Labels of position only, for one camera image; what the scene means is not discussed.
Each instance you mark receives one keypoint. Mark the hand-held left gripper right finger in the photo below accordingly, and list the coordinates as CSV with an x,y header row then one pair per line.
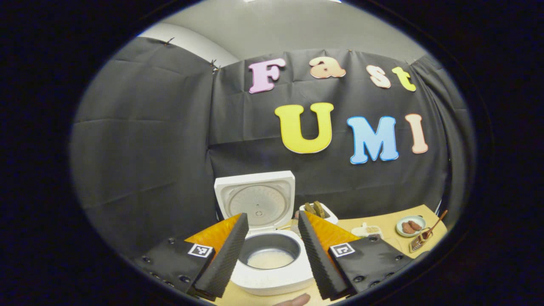
x,y
323,263

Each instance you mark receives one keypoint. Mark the white rice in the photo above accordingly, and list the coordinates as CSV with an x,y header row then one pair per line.
x,y
270,259

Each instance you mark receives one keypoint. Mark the black backdrop cloth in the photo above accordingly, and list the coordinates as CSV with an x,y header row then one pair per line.
x,y
148,148

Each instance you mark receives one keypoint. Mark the white rice cooker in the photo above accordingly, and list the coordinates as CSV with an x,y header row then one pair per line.
x,y
263,199

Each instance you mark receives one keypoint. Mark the brown meat slice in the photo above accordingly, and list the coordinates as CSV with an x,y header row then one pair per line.
x,y
415,225
407,228

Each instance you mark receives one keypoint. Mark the pale green plate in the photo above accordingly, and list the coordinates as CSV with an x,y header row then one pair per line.
x,y
401,222

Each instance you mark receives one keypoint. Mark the white divided grain dish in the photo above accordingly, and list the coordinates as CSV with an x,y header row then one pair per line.
x,y
367,230

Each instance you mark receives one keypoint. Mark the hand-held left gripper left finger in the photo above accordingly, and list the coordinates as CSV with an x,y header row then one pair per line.
x,y
223,263

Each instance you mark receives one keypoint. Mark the dark wooden spoon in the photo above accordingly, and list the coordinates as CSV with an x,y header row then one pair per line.
x,y
433,225

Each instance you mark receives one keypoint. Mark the brown bread slice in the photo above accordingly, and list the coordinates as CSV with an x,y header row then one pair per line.
x,y
319,209
309,208

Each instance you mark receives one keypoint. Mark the white toaster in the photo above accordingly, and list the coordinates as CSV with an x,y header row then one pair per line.
x,y
329,216

